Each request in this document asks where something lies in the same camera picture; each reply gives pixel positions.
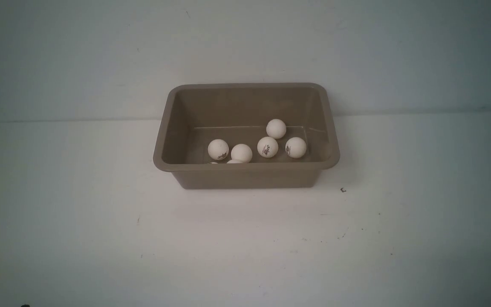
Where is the plain white ping-pong ball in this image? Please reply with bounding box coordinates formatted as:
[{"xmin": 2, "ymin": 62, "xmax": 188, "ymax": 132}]
[{"xmin": 266, "ymin": 119, "xmax": 287, "ymax": 139}]

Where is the white ping-pong ball with logo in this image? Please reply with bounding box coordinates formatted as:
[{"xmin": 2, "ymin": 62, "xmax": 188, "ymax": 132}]
[{"xmin": 285, "ymin": 137, "xmax": 307, "ymax": 159}]

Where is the brown plastic bin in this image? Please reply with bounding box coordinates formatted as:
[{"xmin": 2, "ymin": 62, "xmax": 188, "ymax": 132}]
[{"xmin": 153, "ymin": 82, "xmax": 341, "ymax": 190}]

